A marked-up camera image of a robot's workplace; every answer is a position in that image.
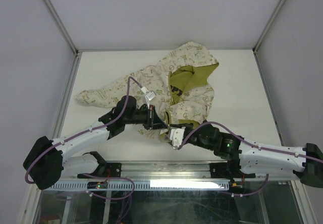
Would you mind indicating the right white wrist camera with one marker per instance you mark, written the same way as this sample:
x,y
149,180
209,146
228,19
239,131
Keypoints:
x,y
176,137

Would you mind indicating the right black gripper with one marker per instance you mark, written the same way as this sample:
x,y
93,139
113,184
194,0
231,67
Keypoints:
x,y
187,126

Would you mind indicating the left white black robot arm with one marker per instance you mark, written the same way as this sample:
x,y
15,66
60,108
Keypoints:
x,y
50,160

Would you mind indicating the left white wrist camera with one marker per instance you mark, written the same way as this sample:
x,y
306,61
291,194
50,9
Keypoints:
x,y
149,95

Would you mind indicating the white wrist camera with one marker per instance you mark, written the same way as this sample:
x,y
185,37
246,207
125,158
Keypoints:
x,y
149,95
176,137

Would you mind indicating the white slotted cable duct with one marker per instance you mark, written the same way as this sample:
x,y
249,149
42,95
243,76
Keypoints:
x,y
150,185

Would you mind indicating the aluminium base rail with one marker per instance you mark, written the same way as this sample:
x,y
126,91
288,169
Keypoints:
x,y
157,170

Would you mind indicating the left aluminium frame post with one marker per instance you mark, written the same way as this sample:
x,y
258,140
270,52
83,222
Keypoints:
x,y
60,26

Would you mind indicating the aluminium frame post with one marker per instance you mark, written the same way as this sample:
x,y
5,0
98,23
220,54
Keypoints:
x,y
60,26
269,24

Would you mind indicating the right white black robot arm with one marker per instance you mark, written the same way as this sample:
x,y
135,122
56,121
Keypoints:
x,y
246,158

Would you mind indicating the right aluminium frame post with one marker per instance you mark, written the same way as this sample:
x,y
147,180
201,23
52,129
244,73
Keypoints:
x,y
269,24

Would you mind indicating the cream patterned hooded jacket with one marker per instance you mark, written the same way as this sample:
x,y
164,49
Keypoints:
x,y
183,94

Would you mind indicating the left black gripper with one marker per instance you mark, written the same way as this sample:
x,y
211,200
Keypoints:
x,y
153,120

